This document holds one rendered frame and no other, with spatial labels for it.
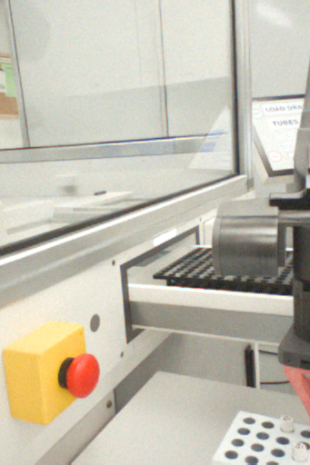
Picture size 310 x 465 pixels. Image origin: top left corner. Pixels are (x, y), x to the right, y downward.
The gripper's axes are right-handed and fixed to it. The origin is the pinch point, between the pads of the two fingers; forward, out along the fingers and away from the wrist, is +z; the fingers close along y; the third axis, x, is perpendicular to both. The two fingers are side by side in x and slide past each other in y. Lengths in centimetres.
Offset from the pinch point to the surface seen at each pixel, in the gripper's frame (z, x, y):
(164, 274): -8.5, -24.2, -14.4
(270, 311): -6.4, -7.9, -10.4
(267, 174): -16, -31, -94
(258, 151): -23, -35, -98
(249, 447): 1.6, -6.2, 4.1
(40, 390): -5.8, -22.2, 14.1
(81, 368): -7.3, -19.5, 11.5
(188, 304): -6.1, -18.4, -10.0
